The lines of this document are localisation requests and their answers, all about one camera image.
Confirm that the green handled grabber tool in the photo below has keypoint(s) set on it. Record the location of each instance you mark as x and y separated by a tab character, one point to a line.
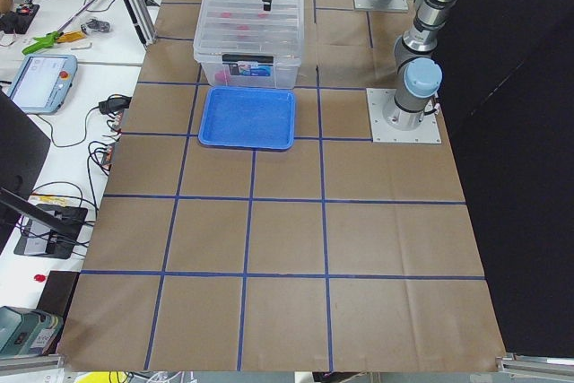
50	39

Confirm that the blue teach pendant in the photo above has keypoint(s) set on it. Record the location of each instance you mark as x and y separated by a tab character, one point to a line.
42	83

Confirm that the green device box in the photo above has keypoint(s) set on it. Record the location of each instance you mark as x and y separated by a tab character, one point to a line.
27	332

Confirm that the black box latch handle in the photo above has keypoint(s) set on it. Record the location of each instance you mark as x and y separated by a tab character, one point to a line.
241	58

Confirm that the black monitor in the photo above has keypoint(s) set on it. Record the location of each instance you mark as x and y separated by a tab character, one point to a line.
24	149

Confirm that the blue plastic tray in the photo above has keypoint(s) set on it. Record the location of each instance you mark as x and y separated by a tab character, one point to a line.
242	117

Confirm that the clear plastic box lid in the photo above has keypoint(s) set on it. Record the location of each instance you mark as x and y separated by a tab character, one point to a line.
280	35

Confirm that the clear plastic storage box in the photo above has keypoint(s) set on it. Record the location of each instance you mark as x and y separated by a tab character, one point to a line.
250	74

